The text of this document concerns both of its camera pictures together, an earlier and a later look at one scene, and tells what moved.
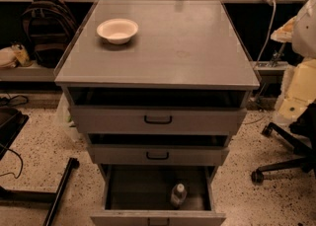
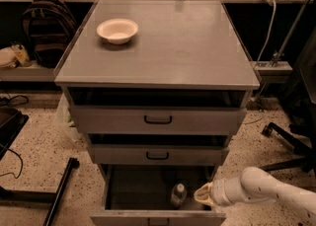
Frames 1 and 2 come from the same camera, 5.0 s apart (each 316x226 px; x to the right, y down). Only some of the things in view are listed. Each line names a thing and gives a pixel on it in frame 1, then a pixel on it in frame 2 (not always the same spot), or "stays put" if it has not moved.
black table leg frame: (43, 196) stays put
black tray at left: (12, 121) stays put
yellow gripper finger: (284, 35) → (203, 193)
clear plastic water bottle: (178, 195) stays put
